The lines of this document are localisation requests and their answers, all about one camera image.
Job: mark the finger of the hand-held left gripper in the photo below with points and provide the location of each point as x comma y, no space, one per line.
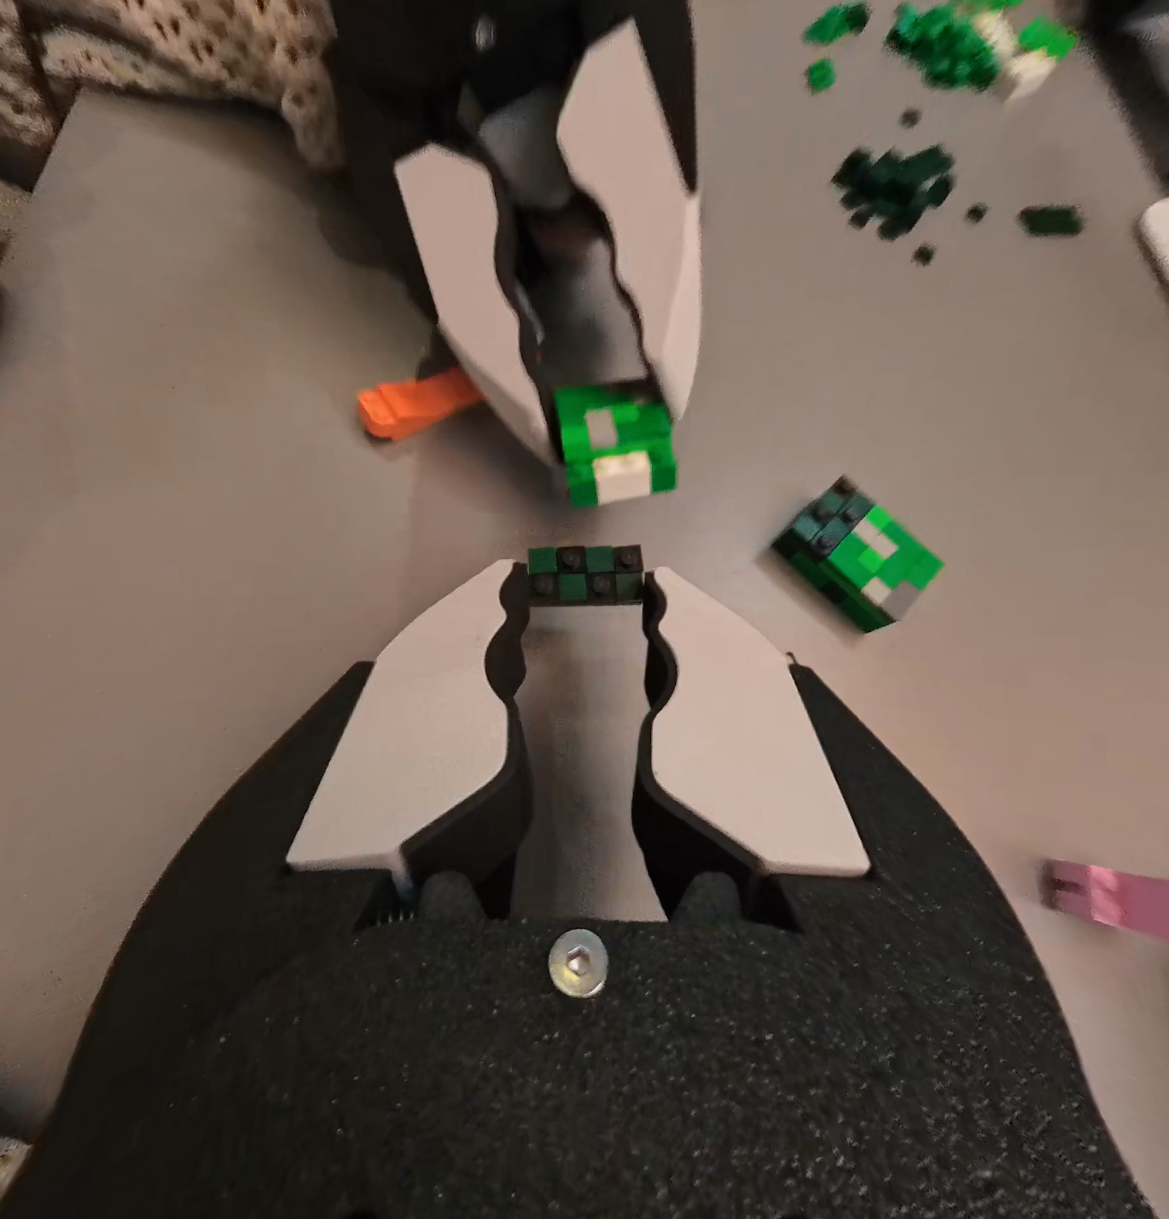
640,190
460,265

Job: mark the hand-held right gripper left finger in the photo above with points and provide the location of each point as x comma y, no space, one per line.
423,752

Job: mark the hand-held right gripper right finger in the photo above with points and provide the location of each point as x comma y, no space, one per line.
756,752

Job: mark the green white lego assembly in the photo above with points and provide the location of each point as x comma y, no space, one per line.
613,447

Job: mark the dark green lego plate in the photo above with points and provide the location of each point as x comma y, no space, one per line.
584,574

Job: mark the pile of dark green bricks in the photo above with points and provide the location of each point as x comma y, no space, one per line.
892,190

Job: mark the person's left forearm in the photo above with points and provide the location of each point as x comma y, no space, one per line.
165,49

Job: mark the green cube lego model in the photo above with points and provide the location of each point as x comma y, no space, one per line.
860,561

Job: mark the pink lego pig figure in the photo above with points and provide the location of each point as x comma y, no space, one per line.
1117,900

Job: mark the white lego brick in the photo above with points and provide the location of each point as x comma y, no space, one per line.
1028,72

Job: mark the orange brick separator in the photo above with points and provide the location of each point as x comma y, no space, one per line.
403,410

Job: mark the pile of bright green bricks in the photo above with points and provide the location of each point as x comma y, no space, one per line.
936,42

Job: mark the black headband device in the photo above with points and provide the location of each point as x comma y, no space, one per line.
1145,57

